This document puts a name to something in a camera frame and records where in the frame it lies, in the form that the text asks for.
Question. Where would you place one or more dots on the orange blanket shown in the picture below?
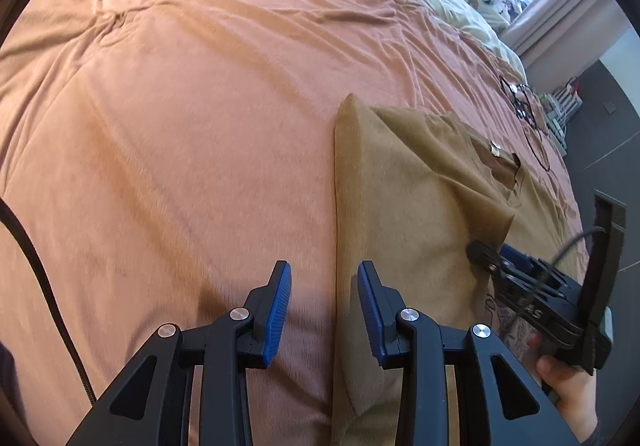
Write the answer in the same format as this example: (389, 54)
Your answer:
(175, 125)

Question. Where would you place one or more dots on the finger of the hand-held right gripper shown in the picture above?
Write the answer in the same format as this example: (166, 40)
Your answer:
(482, 253)

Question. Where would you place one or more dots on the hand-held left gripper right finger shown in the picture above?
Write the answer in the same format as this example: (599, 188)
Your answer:
(370, 311)

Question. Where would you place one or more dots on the person's right forearm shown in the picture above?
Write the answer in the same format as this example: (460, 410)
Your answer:
(595, 440)

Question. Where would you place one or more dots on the pink curtain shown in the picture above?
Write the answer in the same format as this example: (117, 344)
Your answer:
(565, 20)

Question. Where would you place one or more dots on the person's right hand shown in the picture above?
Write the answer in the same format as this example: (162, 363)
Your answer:
(570, 391)

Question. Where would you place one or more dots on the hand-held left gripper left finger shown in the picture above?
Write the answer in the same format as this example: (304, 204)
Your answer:
(277, 311)

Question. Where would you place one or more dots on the cream bear print quilt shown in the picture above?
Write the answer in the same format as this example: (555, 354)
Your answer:
(450, 0)

